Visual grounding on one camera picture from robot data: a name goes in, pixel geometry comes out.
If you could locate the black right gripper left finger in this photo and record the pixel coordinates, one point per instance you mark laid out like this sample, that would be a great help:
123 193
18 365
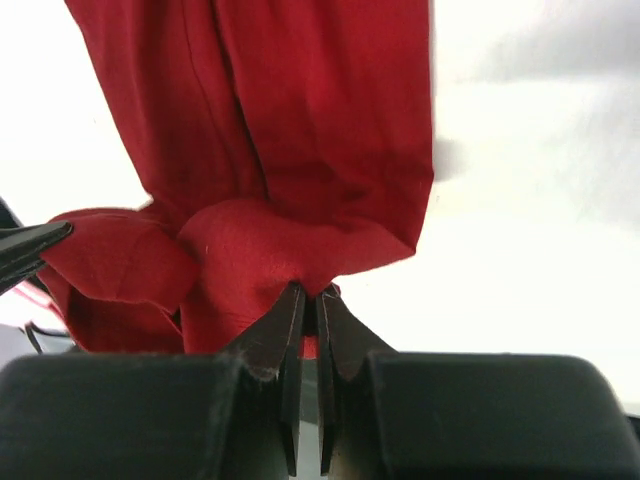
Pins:
231 415

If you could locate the red t shirt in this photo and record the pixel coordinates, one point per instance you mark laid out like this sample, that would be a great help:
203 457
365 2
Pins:
279 141

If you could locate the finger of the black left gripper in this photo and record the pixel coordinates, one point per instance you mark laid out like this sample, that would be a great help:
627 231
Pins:
22 247

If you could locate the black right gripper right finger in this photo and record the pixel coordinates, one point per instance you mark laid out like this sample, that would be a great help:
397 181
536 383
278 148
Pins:
386 414

